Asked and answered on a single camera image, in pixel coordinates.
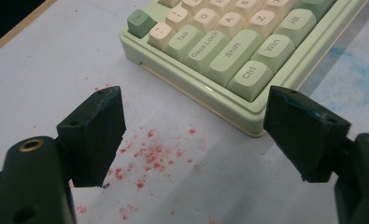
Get white table mat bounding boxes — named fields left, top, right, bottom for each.
left=0, top=0, right=369, bottom=224

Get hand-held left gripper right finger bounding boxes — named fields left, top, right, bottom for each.
left=263, top=86, right=351, bottom=183

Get green and cream keyboard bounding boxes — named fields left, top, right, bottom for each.
left=120, top=0, right=369, bottom=138

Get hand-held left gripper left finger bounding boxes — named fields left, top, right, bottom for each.
left=56, top=86, right=127, bottom=189

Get red stain specks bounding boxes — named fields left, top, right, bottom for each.
left=76, top=83, right=219, bottom=224

